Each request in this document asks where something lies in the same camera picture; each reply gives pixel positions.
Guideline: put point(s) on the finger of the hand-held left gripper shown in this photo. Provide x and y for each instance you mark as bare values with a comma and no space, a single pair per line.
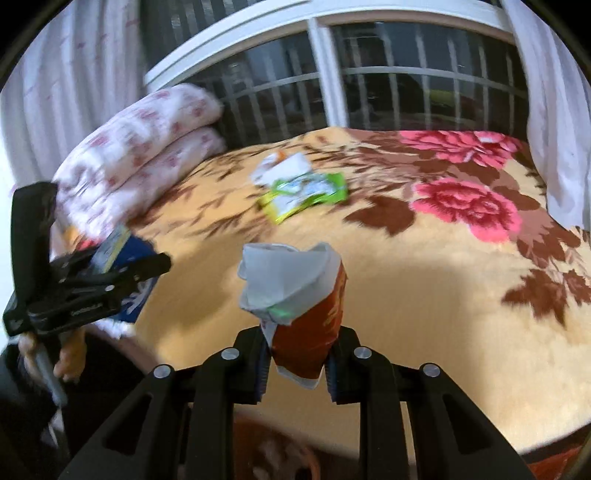
143,270

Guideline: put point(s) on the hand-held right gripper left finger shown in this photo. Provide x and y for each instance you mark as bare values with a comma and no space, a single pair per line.
251,364

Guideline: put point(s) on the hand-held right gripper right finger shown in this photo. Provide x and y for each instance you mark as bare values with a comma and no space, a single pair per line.
341,369

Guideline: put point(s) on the blue and yellow snack packet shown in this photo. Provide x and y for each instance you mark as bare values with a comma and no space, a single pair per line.
138,300

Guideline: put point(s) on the brown trash basket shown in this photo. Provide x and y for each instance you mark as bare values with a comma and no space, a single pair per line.
277,452

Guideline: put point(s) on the person's left hand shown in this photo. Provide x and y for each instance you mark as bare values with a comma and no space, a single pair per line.
69,360

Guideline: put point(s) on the yellow floral blanket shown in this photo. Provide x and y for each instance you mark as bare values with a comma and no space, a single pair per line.
438,323

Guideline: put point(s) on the folded floral quilt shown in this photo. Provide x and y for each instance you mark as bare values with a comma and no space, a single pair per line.
138,152

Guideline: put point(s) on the white curtain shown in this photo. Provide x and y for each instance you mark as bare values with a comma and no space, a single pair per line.
554,115
60,92

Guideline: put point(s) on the green snack wrapper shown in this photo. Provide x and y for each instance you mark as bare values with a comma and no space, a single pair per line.
300,194

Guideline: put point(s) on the white and orange wrapper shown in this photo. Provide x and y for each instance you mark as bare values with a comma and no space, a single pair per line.
286,168

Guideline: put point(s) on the orange plastic bag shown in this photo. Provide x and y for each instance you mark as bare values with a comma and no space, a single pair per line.
563,466

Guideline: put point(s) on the metal window guard bars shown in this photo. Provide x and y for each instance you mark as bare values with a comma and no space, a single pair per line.
415,70

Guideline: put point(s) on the white window frame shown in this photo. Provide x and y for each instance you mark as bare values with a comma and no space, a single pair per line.
330,78

